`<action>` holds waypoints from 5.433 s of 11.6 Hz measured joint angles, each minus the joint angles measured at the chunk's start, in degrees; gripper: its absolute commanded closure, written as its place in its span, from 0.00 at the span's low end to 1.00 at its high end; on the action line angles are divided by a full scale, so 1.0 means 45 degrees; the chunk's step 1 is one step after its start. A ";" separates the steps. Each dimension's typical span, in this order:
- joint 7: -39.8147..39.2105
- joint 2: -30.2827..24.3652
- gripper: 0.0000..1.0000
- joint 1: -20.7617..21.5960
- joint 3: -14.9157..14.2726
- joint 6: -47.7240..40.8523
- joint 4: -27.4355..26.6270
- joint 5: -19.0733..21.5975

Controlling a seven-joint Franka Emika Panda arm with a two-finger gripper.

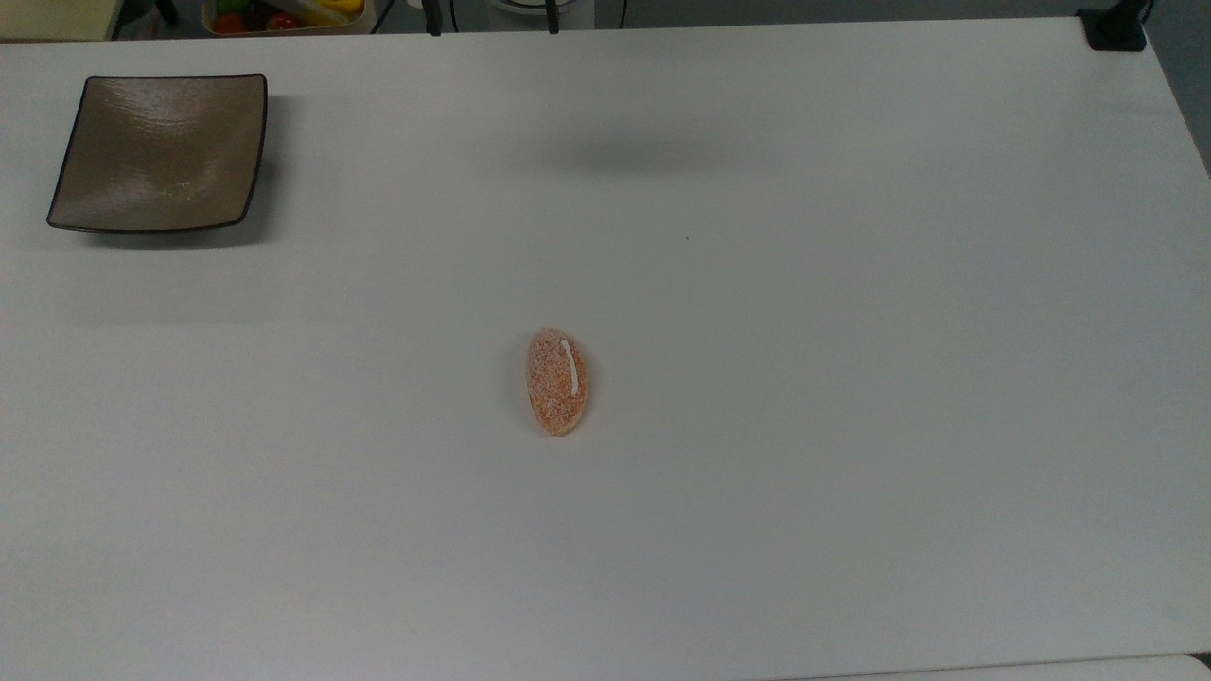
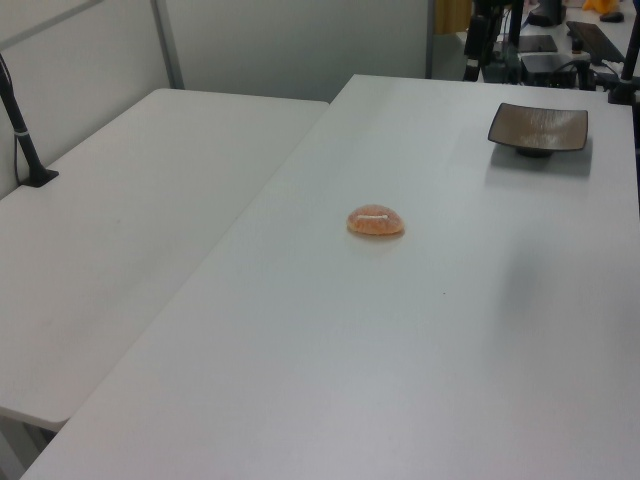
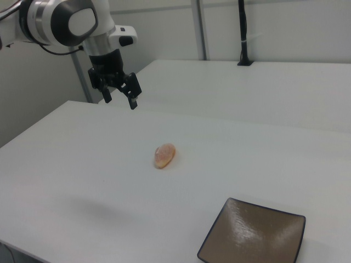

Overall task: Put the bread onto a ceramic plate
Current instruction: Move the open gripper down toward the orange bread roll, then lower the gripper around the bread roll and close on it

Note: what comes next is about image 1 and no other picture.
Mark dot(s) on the orange speckled bread loaf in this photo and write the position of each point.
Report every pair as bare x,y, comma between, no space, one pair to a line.
553,397

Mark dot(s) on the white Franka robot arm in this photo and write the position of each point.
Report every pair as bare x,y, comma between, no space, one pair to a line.
539,11

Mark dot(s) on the square brown ceramic plate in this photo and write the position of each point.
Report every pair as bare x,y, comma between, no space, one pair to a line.
156,156

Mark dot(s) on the beige box of toy food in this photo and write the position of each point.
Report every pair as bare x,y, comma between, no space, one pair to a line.
364,24

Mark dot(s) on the yellow toy fruit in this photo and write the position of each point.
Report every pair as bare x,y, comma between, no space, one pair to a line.
342,6

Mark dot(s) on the red toy tomato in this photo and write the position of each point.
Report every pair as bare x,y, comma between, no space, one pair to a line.
230,23
282,21

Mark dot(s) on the beige board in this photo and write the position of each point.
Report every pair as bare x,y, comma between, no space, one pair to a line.
52,17

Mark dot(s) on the black vertical post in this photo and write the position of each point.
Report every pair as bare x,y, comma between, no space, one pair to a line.
552,15
432,17

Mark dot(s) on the black table clamp mount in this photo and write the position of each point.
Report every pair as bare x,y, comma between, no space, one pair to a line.
1114,28

